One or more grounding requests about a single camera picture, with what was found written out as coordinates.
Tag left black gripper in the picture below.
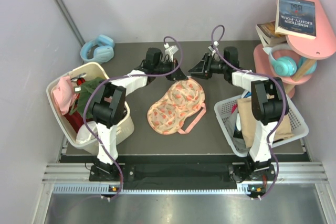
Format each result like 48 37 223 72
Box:
154 58 188 81

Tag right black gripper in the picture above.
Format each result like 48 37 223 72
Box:
188 54 227 80

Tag floral mesh laundry bag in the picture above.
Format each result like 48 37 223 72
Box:
147 78 207 135

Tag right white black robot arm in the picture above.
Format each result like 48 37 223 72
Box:
189 45 289 183

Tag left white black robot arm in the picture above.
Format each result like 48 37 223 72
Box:
85 45 187 182

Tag cream laundry basket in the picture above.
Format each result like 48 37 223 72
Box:
46 61 135 155

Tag white perforated plastic basket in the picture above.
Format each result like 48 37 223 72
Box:
214 96 309 160

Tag beige folded garment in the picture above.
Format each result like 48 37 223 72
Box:
237 97 293 148

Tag stacked paperback books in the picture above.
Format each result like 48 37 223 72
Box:
255 21 286 47

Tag blue headphones on table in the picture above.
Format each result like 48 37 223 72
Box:
80 35 115 64

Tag teal headphones on shelf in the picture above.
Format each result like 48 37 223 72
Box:
263 43 308 77

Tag grey garment in basket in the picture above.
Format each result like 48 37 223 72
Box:
225 113 248 153

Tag dark green garment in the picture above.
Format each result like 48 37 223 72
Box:
69 77 104 116

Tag Nineteen Eighty-Four book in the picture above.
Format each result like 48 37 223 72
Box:
275 0 316 39

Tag red garment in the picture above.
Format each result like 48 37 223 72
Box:
64 111 83 133

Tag white garment in basket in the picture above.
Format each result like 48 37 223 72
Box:
76 121 98 144

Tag pink garment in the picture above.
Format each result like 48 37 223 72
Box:
52 76 78 115

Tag pink tiered shelf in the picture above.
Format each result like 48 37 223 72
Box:
253 0 334 99

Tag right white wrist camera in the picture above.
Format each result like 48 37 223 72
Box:
208 41 219 58

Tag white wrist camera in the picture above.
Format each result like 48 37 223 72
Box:
208 41 219 58
164 43 178 62

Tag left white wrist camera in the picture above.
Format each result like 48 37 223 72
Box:
164 43 178 62

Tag pink bra strap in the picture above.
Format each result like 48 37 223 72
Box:
177 104 207 135

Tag aluminium rail frame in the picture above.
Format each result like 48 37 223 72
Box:
33 140 335 223

